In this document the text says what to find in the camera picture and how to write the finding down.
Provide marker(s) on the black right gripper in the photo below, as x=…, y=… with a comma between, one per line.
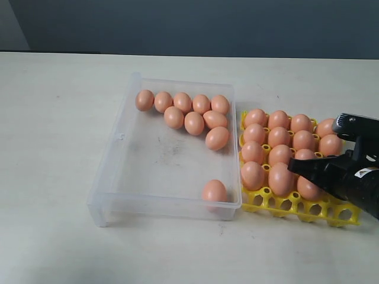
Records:
x=346, y=177

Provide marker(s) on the brown egg fifth row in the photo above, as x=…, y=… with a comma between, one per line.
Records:
x=281, y=180
x=330, y=145
x=252, y=151
x=280, y=154

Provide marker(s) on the brown egg fourth row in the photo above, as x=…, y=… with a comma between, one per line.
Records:
x=278, y=135
x=304, y=140
x=217, y=138
x=309, y=191

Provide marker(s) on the brown egg front row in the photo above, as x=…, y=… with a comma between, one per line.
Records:
x=214, y=191
x=304, y=154
x=252, y=176

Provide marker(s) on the yellow plastic egg tray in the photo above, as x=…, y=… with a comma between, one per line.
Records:
x=335, y=212

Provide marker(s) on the brown egg third row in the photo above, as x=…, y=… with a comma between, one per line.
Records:
x=194, y=123
x=254, y=132
x=215, y=119

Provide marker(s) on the clear plastic egg box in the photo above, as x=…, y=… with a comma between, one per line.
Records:
x=149, y=168

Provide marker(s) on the brown egg top row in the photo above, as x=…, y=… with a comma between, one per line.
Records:
x=183, y=102
x=201, y=104
x=220, y=103
x=162, y=101
x=144, y=100

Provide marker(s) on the brown egg second row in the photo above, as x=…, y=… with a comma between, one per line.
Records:
x=174, y=117

